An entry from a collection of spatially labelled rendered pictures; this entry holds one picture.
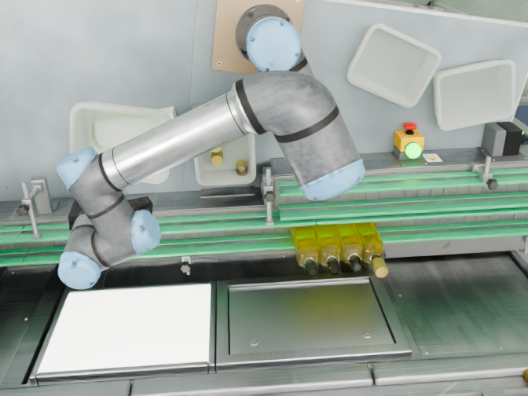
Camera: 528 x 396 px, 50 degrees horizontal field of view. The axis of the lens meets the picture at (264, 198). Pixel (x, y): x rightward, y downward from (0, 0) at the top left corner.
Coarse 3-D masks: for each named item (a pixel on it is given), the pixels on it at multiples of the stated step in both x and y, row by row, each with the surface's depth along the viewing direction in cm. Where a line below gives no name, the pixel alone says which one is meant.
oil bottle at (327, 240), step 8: (320, 232) 156; (328, 232) 156; (320, 240) 152; (328, 240) 152; (336, 240) 152; (320, 248) 150; (328, 248) 149; (336, 248) 149; (320, 256) 150; (328, 256) 148; (336, 256) 149
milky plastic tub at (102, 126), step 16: (80, 112) 127; (96, 112) 131; (112, 112) 131; (128, 112) 124; (144, 112) 125; (160, 112) 125; (80, 128) 129; (96, 128) 133; (112, 128) 133; (128, 128) 133; (144, 128) 134; (80, 144) 131; (96, 144) 134; (112, 144) 135; (160, 176) 133
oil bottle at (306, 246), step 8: (296, 232) 157; (304, 232) 157; (312, 232) 157; (296, 240) 153; (304, 240) 153; (312, 240) 153; (296, 248) 153; (304, 248) 149; (312, 248) 149; (296, 256) 154; (304, 256) 148; (312, 256) 148; (304, 264) 149
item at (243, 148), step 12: (228, 144) 167; (240, 144) 167; (252, 144) 160; (204, 156) 168; (228, 156) 168; (240, 156) 169; (252, 156) 161; (204, 168) 170; (216, 168) 170; (228, 168) 170; (252, 168) 163; (204, 180) 165; (216, 180) 165; (228, 180) 165; (240, 180) 165; (252, 180) 165
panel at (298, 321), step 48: (96, 288) 161; (144, 288) 161; (240, 288) 160; (288, 288) 159; (336, 288) 159; (384, 288) 157; (48, 336) 143; (240, 336) 142; (288, 336) 141; (336, 336) 141; (384, 336) 140; (48, 384) 132
